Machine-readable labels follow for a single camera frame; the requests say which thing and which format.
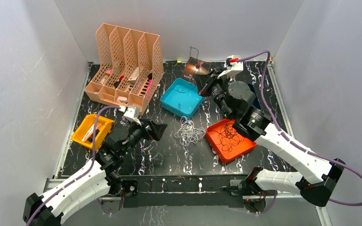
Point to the pink marker in organizer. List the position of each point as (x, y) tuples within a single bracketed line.
[(148, 87)]

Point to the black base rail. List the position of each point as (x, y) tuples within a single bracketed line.
[(183, 190)]

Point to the pens in yellow bin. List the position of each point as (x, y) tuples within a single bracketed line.
[(89, 133)]

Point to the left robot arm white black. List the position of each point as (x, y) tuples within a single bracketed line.
[(97, 178)]

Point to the pink bottle in organizer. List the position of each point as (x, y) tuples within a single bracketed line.
[(105, 76)]

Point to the navy blue square tray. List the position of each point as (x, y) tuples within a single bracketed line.
[(255, 102)]

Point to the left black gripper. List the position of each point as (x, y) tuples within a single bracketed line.
[(148, 129)]

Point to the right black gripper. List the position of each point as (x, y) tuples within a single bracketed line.
[(203, 81)]

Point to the white box in organizer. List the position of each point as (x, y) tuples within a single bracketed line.
[(134, 76)]

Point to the aluminium frame rail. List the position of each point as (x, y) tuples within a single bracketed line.
[(322, 212)]

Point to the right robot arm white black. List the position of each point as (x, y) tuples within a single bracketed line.
[(314, 178)]

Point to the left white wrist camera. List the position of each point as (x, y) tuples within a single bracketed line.
[(131, 113)]

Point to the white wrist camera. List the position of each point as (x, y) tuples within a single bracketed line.
[(233, 67), (131, 113)]

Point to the yellow small bin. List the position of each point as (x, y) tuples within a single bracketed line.
[(83, 134)]

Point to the teal square tray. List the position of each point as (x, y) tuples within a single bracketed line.
[(182, 99)]

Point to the pink plastic file organizer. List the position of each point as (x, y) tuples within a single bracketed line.
[(122, 50)]

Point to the orange square tray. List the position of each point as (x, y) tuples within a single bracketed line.
[(227, 143)]

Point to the dark book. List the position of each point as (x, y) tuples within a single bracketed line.
[(194, 66)]

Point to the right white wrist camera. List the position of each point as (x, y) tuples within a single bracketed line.
[(233, 67)]

